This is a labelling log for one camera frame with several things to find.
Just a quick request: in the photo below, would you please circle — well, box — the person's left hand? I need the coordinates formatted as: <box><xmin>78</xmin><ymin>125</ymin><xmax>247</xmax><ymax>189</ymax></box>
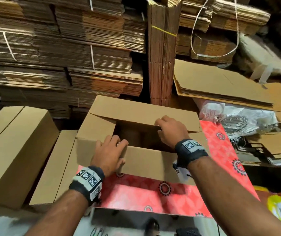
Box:
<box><xmin>91</xmin><ymin>134</ymin><xmax>129</xmax><ymax>177</ymax></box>

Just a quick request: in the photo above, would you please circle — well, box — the person's right hand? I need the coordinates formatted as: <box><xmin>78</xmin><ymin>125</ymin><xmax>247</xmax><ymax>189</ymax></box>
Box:
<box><xmin>154</xmin><ymin>115</ymin><xmax>190</xmax><ymax>149</ymax></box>

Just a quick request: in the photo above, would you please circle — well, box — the large cardboard box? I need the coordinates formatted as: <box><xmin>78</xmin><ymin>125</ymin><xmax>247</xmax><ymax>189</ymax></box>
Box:
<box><xmin>76</xmin><ymin>95</ymin><xmax>211</xmax><ymax>186</ymax></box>
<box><xmin>173</xmin><ymin>59</ymin><xmax>274</xmax><ymax>106</ymax></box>
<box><xmin>0</xmin><ymin>106</ymin><xmax>60</xmax><ymax>210</ymax></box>

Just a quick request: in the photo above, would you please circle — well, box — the yellow-tied cardboard bundle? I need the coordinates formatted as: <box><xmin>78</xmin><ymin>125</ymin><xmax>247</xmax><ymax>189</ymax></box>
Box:
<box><xmin>147</xmin><ymin>0</ymin><xmax>183</xmax><ymax>106</ymax></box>

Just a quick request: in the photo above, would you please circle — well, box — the low pile of cardboard sheets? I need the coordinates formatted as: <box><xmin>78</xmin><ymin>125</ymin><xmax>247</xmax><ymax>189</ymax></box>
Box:
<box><xmin>236</xmin><ymin>130</ymin><xmax>281</xmax><ymax>167</ymax></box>

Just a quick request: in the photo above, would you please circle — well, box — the wall of cardboard stacks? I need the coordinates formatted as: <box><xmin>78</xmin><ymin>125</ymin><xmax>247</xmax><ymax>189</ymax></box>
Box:
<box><xmin>0</xmin><ymin>0</ymin><xmax>281</xmax><ymax>121</ymax></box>

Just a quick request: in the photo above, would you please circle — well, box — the person's right forearm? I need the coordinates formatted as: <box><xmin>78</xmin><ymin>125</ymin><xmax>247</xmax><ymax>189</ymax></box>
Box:
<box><xmin>187</xmin><ymin>156</ymin><xmax>281</xmax><ymax>236</ymax></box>

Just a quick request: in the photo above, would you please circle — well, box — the person's left forearm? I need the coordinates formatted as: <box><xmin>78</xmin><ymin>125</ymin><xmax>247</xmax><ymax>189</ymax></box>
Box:
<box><xmin>25</xmin><ymin>190</ymin><xmax>89</xmax><ymax>236</ymax></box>

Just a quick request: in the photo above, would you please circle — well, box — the red patterned table cloth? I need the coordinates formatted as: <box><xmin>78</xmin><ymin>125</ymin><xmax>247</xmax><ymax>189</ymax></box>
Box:
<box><xmin>79</xmin><ymin>119</ymin><xmax>260</xmax><ymax>218</ymax></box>

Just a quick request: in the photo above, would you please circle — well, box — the white woven sack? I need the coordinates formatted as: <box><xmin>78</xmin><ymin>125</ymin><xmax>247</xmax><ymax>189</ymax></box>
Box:
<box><xmin>197</xmin><ymin>100</ymin><xmax>279</xmax><ymax>141</ymax></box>

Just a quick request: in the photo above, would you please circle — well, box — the white plastic sack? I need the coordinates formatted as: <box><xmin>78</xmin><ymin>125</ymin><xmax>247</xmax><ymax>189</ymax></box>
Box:
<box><xmin>239</xmin><ymin>34</ymin><xmax>281</xmax><ymax>84</ymax></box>

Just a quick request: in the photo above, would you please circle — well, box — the black left wrist strap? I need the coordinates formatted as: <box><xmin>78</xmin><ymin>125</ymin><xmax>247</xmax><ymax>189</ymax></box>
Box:
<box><xmin>69</xmin><ymin>166</ymin><xmax>106</xmax><ymax>205</ymax></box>

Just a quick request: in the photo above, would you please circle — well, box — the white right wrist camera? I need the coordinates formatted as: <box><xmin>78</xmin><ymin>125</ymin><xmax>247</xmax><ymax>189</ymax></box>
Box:
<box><xmin>172</xmin><ymin>162</ymin><xmax>193</xmax><ymax>184</ymax></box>

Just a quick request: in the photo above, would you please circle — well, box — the white plastic strap loop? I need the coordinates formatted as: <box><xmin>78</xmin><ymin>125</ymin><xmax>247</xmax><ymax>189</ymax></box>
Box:
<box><xmin>190</xmin><ymin>0</ymin><xmax>240</xmax><ymax>59</ymax></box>

